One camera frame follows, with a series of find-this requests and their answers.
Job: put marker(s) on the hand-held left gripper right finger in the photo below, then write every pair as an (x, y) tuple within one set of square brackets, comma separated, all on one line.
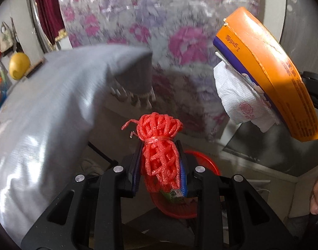
[(182, 173)]

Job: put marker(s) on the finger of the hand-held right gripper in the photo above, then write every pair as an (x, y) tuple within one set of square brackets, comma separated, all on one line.
[(317, 86)]

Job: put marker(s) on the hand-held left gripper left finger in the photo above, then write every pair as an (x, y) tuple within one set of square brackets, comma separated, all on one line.
[(136, 173)]

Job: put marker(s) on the red plastic bin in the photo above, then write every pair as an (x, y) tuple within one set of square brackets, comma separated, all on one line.
[(208, 162)]

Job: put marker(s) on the red foam fruit net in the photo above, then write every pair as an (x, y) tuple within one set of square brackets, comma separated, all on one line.
[(159, 145)]

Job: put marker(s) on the white paper tissue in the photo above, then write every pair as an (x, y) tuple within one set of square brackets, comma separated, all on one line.
[(239, 101)]

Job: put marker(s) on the wooden stick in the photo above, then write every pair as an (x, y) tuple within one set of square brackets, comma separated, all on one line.
[(35, 68)]

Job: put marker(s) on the floral plastic sheet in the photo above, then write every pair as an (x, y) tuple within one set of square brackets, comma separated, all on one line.
[(174, 18)]

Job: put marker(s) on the yellow pomelo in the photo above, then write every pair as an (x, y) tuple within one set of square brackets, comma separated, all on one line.
[(19, 66)]

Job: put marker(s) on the white printed tote bag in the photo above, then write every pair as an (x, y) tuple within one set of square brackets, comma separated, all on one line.
[(5, 39)]

